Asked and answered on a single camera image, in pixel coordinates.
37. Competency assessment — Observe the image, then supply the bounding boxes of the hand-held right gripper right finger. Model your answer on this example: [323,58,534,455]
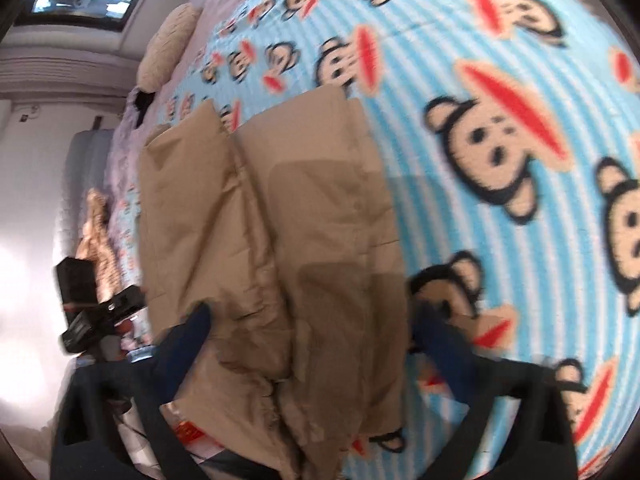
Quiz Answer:
[340,305,578,480]

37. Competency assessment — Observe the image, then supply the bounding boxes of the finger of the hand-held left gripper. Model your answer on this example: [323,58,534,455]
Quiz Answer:
[61,285,147,356]

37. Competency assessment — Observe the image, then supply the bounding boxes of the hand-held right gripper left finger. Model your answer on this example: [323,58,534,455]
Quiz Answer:
[50,302,212,480]

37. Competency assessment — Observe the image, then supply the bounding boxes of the tan padded jacket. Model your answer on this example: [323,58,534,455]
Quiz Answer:
[137,85,410,480]

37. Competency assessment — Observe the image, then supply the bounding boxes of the tan plush throw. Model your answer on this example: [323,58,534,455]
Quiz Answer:
[75,188,122,307]

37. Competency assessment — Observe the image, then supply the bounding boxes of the clear plastic bag red label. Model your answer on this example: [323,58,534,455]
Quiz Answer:
[161,400,281,480]

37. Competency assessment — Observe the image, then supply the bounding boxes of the small black cloth item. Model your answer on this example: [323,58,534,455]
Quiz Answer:
[131,90,154,124]

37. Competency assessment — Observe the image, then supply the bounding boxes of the cream fuzzy pillow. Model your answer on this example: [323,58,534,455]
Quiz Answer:
[137,3,202,92]

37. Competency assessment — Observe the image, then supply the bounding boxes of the striped monkey print blanket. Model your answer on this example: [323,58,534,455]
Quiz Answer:
[107,0,640,480]

